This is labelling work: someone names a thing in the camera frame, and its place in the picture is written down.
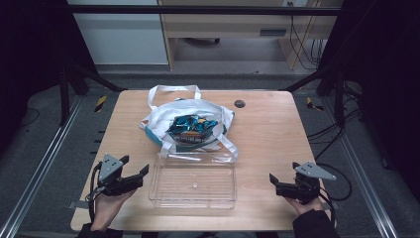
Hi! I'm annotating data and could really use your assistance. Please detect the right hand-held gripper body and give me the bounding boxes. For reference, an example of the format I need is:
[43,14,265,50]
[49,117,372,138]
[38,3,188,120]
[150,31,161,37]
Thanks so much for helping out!
[276,161,338,205]

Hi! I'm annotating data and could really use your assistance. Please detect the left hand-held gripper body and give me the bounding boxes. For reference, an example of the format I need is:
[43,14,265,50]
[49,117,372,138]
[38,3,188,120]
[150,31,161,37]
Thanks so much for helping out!
[97,153,145,197]

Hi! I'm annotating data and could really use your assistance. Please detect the person's right hand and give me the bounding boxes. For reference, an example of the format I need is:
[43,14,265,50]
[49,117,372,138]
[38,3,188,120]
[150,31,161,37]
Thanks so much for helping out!
[284,195,326,216]

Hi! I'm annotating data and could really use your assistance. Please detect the person's left hand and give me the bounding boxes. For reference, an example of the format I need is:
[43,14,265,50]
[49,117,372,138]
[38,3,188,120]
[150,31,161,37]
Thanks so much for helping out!
[90,188,137,233]

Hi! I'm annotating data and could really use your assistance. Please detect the grey tape strip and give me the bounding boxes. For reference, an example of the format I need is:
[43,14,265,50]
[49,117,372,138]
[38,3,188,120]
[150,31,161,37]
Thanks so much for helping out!
[66,199,91,210]

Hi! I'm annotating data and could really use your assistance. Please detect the clear plastic container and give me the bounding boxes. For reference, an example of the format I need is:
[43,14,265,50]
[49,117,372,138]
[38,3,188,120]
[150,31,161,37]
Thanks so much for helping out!
[148,151,239,210]

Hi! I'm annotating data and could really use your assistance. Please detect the white tote bag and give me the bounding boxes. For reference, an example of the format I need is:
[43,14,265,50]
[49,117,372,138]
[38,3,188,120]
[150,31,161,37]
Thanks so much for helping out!
[139,84,240,164]

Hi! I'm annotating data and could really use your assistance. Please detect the yellow black floor tape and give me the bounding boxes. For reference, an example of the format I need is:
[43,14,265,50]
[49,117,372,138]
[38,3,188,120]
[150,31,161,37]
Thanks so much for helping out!
[94,95,108,114]
[305,96,325,112]

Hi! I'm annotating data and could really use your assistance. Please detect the blue snack packet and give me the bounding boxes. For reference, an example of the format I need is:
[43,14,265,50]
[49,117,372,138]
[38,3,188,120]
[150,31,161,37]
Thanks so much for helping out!
[165,114,220,147]

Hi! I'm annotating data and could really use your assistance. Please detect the white cabinet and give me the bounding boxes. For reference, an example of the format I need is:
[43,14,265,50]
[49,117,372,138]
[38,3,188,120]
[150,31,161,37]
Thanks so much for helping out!
[67,0,169,66]

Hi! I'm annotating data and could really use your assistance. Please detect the light wooden desk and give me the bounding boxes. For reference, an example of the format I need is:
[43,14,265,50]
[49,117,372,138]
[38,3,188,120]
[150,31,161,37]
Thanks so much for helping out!
[157,0,345,71]

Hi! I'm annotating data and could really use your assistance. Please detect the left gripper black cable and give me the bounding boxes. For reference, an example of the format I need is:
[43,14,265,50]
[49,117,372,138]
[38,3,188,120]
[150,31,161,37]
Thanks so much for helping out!
[86,161,107,223]

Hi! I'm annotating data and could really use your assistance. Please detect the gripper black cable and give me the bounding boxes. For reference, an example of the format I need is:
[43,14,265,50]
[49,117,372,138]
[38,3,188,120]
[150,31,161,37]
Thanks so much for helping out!
[86,161,107,223]
[315,163,354,230]

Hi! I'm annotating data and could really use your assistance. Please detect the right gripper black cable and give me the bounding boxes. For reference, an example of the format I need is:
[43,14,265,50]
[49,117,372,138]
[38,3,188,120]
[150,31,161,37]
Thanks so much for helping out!
[315,163,354,230]

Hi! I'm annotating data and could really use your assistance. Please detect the black floor cables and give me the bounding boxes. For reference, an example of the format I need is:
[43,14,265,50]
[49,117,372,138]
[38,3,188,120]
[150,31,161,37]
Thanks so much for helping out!
[306,108,364,164]

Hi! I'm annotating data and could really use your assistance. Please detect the aluminium floor rail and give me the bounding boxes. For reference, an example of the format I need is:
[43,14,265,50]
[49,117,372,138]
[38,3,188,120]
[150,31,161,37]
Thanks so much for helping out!
[320,96,401,238]
[0,94,84,238]

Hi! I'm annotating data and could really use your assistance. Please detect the black metal frame stand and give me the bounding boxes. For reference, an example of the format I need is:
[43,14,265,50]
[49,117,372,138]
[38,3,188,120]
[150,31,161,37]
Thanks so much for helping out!
[282,64,347,129]
[58,61,128,127]

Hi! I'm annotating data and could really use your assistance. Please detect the black desk cables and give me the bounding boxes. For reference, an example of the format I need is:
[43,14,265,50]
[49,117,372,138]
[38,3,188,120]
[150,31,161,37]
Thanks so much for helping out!
[287,1,327,71]

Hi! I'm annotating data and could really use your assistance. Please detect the black horizontal frame bar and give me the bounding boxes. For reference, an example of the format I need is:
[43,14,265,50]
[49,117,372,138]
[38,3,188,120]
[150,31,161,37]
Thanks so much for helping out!
[66,4,343,17]

